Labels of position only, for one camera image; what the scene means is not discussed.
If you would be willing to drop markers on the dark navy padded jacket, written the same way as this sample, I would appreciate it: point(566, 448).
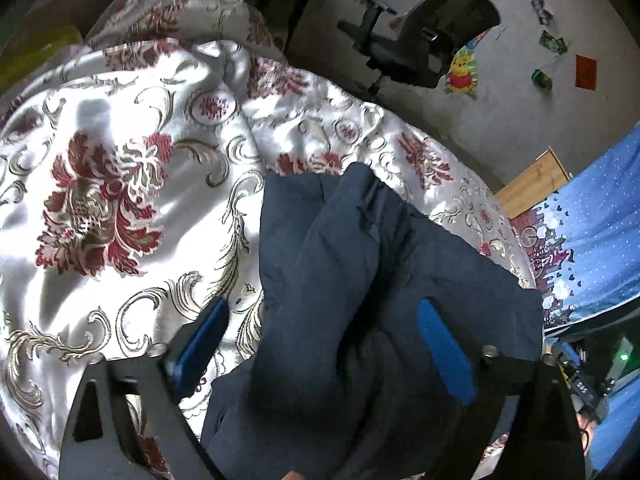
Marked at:
point(342, 385)

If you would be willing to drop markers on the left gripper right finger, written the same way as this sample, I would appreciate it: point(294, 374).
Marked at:
point(544, 439)

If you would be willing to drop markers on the black mesh office chair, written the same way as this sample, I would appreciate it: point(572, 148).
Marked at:
point(429, 37)

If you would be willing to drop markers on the Winnie the Pooh poster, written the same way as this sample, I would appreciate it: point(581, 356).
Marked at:
point(462, 73)

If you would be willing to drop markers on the blue printed curtain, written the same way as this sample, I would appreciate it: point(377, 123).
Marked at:
point(582, 242)

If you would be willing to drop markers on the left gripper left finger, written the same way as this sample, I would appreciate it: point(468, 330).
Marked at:
point(125, 421)

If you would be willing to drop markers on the red square wall sticker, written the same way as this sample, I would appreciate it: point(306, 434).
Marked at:
point(586, 70)

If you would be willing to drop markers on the green white wall sticker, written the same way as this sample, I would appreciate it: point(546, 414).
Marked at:
point(553, 44)

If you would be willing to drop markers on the floral white red bedspread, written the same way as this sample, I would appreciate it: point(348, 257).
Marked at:
point(132, 172)

